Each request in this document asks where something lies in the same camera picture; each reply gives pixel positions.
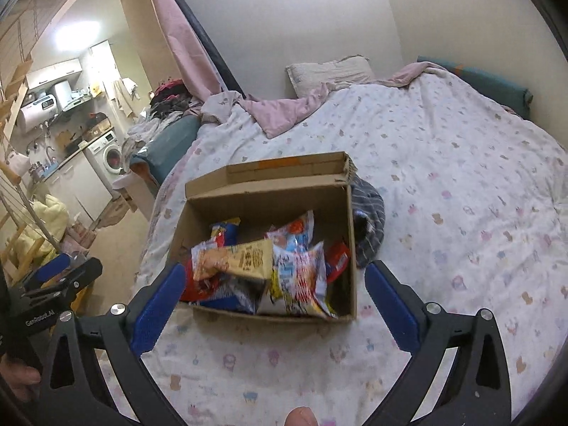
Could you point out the large red snack bag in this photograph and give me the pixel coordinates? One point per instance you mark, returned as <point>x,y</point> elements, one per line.
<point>199,290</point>

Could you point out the blue clear-wrap biscuit packet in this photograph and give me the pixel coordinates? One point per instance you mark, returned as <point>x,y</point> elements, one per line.
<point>224,230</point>

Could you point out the beige pillow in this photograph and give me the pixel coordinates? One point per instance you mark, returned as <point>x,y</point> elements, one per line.
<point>328,73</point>

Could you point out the brown cardboard box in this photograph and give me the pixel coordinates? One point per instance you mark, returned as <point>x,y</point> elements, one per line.
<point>266,195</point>

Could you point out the dark striped cloth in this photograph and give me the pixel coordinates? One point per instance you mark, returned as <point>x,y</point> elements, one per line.
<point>372,222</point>

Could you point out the beige cartoon biscuit packet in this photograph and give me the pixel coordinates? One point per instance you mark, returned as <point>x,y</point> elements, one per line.
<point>239,259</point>

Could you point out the pile of clothes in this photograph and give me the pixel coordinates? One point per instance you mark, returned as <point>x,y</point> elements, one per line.
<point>173,102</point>

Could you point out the white snack bag red circle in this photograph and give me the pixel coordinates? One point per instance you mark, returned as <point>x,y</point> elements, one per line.
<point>293,230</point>

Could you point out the blue and white snack bag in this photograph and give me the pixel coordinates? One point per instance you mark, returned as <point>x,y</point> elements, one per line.
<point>235,295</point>

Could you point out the white kitchen cabinet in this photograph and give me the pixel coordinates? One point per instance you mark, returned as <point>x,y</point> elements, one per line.
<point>84,182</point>

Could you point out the white wall cabinet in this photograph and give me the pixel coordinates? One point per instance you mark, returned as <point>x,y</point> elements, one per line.
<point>53,73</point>

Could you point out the white pink snack bag yellow print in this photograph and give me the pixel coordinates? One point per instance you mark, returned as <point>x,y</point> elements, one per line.
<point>301,279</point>

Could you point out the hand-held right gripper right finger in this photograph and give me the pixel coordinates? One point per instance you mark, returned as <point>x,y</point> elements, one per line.
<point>392,306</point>

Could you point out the wooden frame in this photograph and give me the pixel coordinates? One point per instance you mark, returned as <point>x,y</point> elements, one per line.
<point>17,253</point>

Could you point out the white water heater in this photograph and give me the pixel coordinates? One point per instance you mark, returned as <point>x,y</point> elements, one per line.
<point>37,111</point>

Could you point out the small red snack packet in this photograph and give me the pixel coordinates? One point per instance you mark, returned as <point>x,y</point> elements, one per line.
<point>339,259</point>

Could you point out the white washing machine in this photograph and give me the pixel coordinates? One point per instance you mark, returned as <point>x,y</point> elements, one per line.
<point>108,153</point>

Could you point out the person's right hand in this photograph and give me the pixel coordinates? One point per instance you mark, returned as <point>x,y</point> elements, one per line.
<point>301,418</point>

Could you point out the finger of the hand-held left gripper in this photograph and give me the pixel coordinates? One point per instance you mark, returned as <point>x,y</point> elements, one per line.
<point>66,279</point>

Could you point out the brown patterned rug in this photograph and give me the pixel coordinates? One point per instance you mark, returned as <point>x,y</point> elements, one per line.
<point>115,213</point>

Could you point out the pink curtain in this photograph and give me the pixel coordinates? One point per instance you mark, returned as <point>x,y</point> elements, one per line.
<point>186,44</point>

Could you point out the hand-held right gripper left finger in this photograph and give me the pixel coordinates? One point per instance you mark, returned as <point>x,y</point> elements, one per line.
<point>157,310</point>

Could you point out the person's left hand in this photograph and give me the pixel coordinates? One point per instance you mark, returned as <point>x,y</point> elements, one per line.
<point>17,377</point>

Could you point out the teal long cushion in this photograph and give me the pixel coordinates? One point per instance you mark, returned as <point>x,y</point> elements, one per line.
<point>488,82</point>

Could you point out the teal and orange blanket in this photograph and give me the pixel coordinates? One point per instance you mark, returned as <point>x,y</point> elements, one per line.
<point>173,142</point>

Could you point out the yellow cloth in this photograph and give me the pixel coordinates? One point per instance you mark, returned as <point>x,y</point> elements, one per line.
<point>49,217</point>

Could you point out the pink bed sheet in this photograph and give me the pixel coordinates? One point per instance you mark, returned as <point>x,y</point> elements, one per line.
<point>284,111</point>

